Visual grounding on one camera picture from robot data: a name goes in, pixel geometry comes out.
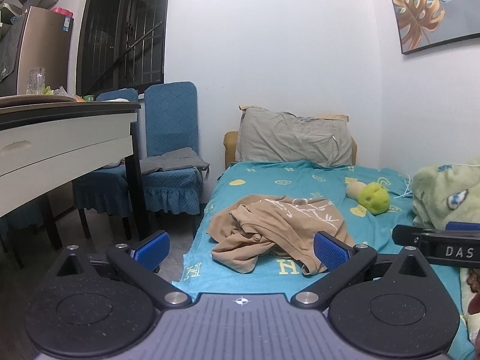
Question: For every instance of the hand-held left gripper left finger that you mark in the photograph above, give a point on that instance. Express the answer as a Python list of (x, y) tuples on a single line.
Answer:
[(152, 250)]

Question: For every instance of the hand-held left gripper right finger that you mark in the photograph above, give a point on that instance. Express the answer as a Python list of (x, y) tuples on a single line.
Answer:
[(332, 251)]

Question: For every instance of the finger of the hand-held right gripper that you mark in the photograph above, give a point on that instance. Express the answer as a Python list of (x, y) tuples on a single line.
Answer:
[(463, 226), (403, 234)]

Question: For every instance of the tan printed shirt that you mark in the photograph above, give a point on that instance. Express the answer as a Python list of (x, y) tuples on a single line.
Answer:
[(262, 228)]

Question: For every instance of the pale green fleece blanket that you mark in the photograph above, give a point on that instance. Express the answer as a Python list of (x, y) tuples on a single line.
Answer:
[(442, 191)]

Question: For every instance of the green plush toy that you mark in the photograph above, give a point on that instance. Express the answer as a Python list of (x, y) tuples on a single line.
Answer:
[(373, 198)]

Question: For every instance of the teal printed bed sheet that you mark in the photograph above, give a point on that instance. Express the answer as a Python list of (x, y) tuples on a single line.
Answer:
[(318, 195)]

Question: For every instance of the blue covered chair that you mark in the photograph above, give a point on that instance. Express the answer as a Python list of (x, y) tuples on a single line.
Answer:
[(99, 191), (170, 120)]

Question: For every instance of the grey pillow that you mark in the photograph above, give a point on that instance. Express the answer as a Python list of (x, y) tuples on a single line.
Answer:
[(288, 138)]

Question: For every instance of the white table with dark top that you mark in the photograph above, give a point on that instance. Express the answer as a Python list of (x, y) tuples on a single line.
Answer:
[(56, 138)]

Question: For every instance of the white dish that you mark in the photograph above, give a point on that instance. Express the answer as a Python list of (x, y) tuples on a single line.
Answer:
[(120, 100)]

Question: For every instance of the small green cup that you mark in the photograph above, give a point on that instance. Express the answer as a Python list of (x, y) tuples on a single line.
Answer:
[(89, 98)]

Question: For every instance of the pale yellow pillow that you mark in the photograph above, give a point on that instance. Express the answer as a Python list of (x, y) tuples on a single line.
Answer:
[(244, 108)]

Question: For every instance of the clear plastic bag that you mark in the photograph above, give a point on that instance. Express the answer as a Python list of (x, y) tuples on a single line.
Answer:
[(63, 92)]

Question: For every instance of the green leafy vegetable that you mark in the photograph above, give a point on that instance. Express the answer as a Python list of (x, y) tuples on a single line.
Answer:
[(48, 90)]

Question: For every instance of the glass cup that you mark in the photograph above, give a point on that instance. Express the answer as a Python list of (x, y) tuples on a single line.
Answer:
[(36, 80)]

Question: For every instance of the dark barred window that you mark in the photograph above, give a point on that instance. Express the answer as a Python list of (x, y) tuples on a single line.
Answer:
[(108, 26)]

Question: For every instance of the beige refrigerator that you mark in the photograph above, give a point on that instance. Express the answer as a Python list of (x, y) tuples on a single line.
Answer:
[(41, 48)]

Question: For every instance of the pink lidded container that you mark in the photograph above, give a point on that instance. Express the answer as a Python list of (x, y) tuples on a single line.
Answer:
[(62, 10)]

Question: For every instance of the framed leaf wall picture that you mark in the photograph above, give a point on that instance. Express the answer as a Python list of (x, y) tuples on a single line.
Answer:
[(423, 11)]

